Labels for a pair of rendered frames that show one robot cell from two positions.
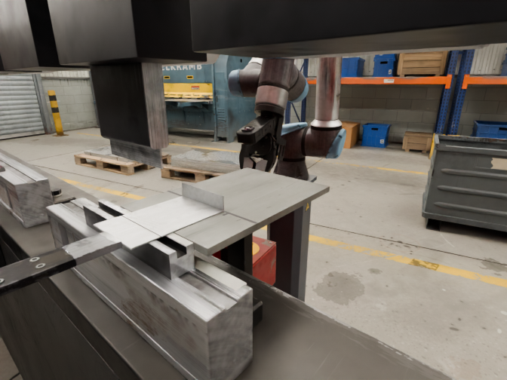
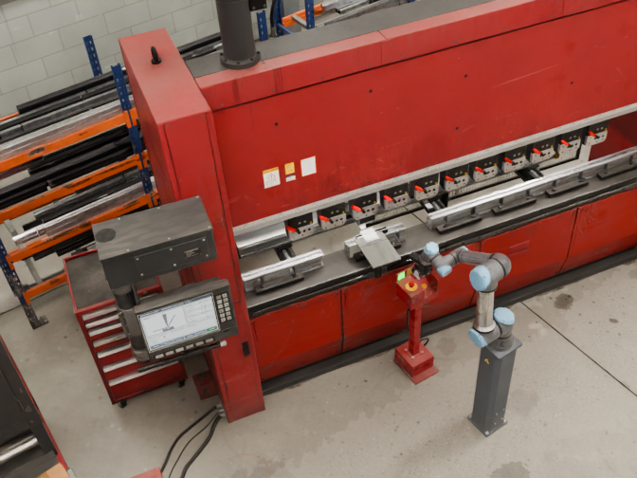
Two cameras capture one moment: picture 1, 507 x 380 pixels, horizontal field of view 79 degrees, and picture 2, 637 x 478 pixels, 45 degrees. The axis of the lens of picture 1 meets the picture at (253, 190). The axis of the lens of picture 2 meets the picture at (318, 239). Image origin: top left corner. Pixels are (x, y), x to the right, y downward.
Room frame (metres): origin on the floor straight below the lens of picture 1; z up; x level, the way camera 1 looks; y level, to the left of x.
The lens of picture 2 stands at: (1.81, -3.00, 4.20)
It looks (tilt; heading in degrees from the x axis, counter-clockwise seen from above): 43 degrees down; 120
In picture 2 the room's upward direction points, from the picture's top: 5 degrees counter-clockwise
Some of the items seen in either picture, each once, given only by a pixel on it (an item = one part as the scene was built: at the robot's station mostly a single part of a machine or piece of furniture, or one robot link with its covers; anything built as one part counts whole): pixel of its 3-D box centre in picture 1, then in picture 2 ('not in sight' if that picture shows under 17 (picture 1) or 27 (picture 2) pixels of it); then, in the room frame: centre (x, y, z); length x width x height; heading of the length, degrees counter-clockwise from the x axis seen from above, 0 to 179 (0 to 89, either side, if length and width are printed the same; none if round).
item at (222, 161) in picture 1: (216, 160); not in sight; (3.93, 0.48, 0.20); 1.01 x 0.63 x 0.12; 65
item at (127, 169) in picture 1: (123, 158); not in sight; (4.55, 1.96, 0.07); 1.20 x 0.80 x 0.14; 59
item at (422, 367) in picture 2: not in sight; (416, 359); (0.70, 0.05, 0.06); 0.25 x 0.20 x 0.12; 149
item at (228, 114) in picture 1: (184, 96); not in sight; (7.38, 1.58, 0.87); 3.02 x 1.35 x 1.75; 62
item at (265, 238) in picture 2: not in sight; (403, 193); (0.35, 0.63, 0.93); 2.30 x 0.14 x 0.10; 50
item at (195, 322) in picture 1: (128, 268); (375, 240); (0.36, 0.17, 0.92); 0.39 x 0.06 x 0.10; 50
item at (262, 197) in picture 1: (233, 197); (377, 249); (0.43, 0.03, 1.00); 0.26 x 0.18 x 0.01; 140
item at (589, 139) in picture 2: not in sight; (593, 129); (1.34, 1.32, 1.26); 0.15 x 0.09 x 0.17; 50
